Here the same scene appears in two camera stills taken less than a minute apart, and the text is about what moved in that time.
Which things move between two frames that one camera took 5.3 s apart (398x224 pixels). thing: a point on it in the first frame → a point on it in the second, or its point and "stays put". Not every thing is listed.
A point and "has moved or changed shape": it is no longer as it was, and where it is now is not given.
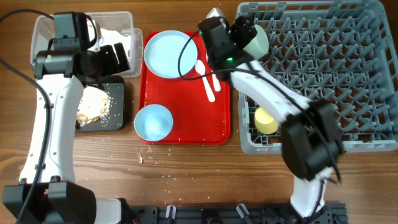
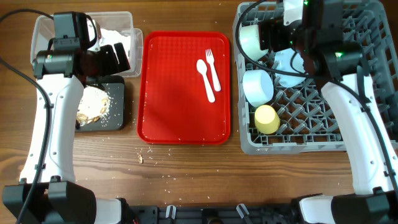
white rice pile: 94,105 stays put
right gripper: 243,30 → 276,29
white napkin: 111,37 stays put
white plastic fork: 216,79 stays put
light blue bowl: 153,122 has moved or changed shape
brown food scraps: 83,118 stays put
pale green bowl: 258,46 stays put
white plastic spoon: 200,68 stays put
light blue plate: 161,54 → 287,59
